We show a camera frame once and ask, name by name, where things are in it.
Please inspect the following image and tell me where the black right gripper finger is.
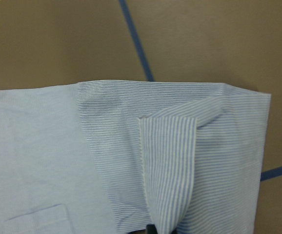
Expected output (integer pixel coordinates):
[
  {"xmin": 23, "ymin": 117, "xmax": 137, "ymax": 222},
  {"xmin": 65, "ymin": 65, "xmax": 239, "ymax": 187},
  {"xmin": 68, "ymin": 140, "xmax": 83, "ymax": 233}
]
[{"xmin": 145, "ymin": 224, "xmax": 156, "ymax": 234}]

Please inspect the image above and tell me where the blue striped button-up shirt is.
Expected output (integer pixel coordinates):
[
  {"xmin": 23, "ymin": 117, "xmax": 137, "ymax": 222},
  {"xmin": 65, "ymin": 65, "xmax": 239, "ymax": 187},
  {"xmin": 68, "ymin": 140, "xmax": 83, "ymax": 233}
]
[{"xmin": 0, "ymin": 80, "xmax": 271, "ymax": 234}]

